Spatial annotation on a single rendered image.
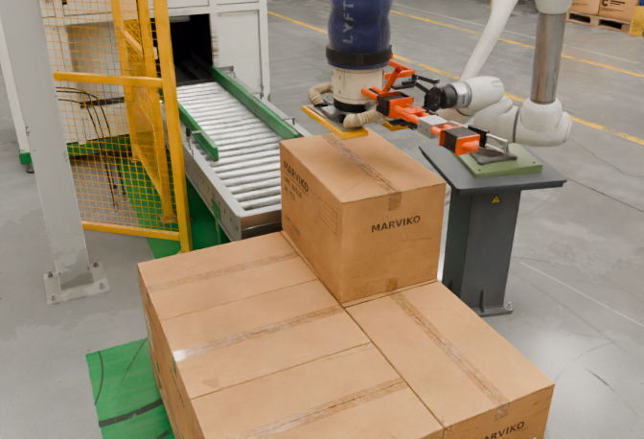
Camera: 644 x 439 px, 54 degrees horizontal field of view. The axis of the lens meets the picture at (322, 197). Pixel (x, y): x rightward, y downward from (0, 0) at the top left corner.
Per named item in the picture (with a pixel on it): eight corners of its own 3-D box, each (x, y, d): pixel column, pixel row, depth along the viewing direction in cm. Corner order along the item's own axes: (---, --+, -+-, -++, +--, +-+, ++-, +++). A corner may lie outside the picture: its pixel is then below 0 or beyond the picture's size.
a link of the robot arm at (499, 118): (476, 133, 288) (479, 87, 278) (517, 138, 281) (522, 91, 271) (468, 148, 276) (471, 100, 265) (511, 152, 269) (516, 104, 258)
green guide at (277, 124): (211, 77, 477) (211, 65, 473) (224, 75, 481) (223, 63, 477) (294, 148, 348) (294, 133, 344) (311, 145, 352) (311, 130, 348)
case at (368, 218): (281, 227, 270) (279, 140, 252) (364, 210, 284) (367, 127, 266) (340, 304, 221) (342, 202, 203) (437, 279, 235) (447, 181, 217)
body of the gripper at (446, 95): (457, 87, 204) (433, 90, 201) (454, 112, 208) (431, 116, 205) (443, 81, 210) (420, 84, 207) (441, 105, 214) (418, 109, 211)
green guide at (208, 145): (140, 85, 457) (138, 73, 453) (154, 83, 461) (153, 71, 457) (199, 164, 327) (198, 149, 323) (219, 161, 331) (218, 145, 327)
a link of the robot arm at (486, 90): (476, 101, 206) (456, 119, 217) (514, 95, 212) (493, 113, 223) (465, 72, 208) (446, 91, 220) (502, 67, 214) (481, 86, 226)
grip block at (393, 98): (374, 110, 205) (375, 93, 202) (400, 106, 209) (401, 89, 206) (387, 119, 198) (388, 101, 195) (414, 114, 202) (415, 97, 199)
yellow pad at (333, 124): (301, 110, 236) (301, 98, 234) (325, 106, 240) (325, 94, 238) (342, 140, 209) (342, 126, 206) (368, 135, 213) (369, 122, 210)
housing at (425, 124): (416, 131, 187) (417, 117, 185) (434, 128, 190) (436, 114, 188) (428, 139, 182) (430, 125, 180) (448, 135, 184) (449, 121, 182)
